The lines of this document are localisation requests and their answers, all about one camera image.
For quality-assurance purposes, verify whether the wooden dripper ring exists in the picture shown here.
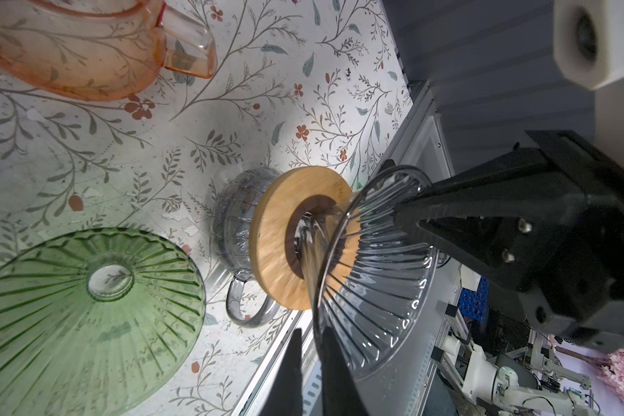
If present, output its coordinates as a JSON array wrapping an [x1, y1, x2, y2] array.
[[248, 165, 362, 311]]

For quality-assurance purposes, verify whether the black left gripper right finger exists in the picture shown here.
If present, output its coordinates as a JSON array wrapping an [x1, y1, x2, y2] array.
[[320, 328, 369, 416]]

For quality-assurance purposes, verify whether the grey glass dripper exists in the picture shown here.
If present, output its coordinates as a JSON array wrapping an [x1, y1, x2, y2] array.
[[296, 166, 439, 381]]

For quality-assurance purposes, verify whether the grey glass carafe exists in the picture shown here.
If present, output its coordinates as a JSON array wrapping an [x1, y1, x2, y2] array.
[[211, 166, 281, 329]]

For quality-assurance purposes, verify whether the orange glass carafe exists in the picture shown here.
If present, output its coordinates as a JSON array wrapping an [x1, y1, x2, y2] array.
[[0, 1, 217, 102]]

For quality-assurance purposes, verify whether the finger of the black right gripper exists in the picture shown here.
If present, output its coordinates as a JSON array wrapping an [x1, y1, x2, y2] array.
[[395, 148, 587, 291]]

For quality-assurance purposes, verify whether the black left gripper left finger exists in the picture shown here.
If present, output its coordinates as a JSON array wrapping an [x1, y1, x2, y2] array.
[[260, 329, 303, 416]]

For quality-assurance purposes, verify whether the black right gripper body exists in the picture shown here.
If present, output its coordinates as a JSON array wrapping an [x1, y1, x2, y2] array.
[[518, 130, 624, 353]]

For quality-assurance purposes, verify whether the floral table mat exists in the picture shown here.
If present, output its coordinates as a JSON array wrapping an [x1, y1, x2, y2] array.
[[0, 1, 412, 415]]

